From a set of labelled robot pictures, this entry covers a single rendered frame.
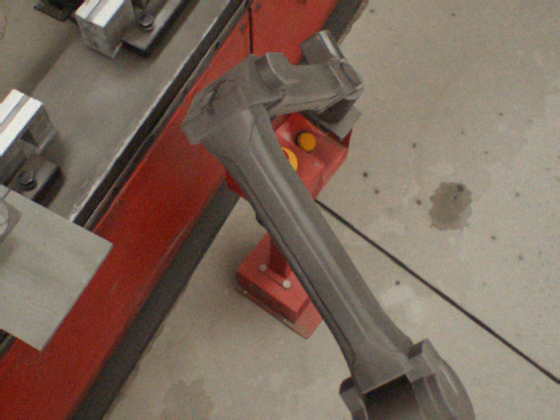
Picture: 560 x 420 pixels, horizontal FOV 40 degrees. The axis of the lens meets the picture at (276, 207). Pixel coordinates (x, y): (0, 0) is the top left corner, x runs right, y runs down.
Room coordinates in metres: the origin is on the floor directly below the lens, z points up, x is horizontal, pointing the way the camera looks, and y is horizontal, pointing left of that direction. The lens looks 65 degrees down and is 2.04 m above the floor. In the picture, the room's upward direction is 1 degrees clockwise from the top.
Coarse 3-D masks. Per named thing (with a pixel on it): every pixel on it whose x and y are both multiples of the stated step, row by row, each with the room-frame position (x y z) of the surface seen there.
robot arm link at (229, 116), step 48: (240, 96) 0.41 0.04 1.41; (192, 144) 0.38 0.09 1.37; (240, 144) 0.37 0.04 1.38; (288, 192) 0.33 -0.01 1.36; (288, 240) 0.29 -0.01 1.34; (336, 240) 0.30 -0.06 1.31; (336, 288) 0.24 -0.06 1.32; (336, 336) 0.20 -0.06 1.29; (384, 336) 0.20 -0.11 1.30; (432, 384) 0.16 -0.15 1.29
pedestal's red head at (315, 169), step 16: (288, 128) 0.77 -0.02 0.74; (304, 128) 0.78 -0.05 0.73; (352, 128) 0.74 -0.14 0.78; (288, 144) 0.71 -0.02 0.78; (320, 144) 0.75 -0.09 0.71; (336, 144) 0.75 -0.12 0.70; (304, 160) 0.68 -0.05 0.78; (320, 160) 0.72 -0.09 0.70; (336, 160) 0.72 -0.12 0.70; (304, 176) 0.64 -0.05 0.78; (320, 176) 0.66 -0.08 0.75; (240, 192) 0.65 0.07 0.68
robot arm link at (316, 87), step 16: (256, 64) 0.48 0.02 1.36; (272, 64) 0.48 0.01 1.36; (288, 64) 0.51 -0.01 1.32; (320, 64) 0.66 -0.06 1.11; (336, 64) 0.69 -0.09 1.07; (272, 80) 0.46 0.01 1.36; (288, 80) 0.47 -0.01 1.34; (304, 80) 0.57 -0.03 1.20; (320, 80) 0.61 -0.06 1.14; (336, 80) 0.64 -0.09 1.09; (288, 96) 0.50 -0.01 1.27; (304, 96) 0.53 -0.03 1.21; (320, 96) 0.58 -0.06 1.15; (336, 96) 0.62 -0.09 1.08; (272, 112) 0.48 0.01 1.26; (288, 112) 0.52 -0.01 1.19; (320, 112) 0.64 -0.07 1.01
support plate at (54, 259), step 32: (0, 192) 0.49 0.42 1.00; (32, 224) 0.44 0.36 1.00; (64, 224) 0.44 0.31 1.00; (0, 256) 0.39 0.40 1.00; (32, 256) 0.39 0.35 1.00; (64, 256) 0.39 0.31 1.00; (96, 256) 0.39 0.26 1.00; (0, 288) 0.34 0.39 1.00; (32, 288) 0.34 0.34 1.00; (64, 288) 0.34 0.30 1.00; (0, 320) 0.30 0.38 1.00; (32, 320) 0.30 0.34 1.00
